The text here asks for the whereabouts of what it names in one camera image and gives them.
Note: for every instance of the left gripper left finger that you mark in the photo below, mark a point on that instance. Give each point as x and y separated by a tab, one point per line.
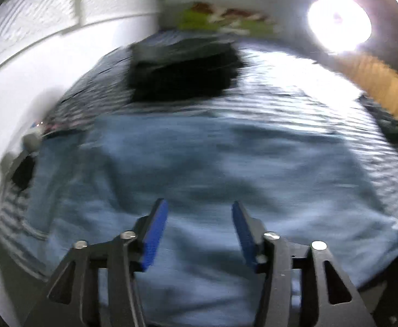
151	233

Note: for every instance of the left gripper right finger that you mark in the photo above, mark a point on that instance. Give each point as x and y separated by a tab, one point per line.
250	235

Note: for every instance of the light blue denim jacket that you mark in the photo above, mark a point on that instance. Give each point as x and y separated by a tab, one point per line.
95	184

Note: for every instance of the small white blue device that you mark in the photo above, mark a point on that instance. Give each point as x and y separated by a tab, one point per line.
31	141

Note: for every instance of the blue white striped bedsheet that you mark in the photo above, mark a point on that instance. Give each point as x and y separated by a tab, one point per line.
287	108

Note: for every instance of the dark folded garment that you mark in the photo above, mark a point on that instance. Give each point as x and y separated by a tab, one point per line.
201	67

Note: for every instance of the green patterned pillow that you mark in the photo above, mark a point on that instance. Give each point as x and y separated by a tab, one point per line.
206	16

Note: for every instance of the bright lamp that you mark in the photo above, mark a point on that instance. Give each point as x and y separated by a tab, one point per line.
339	26

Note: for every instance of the wooden bed frame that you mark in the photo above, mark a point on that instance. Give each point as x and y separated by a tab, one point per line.
373	76

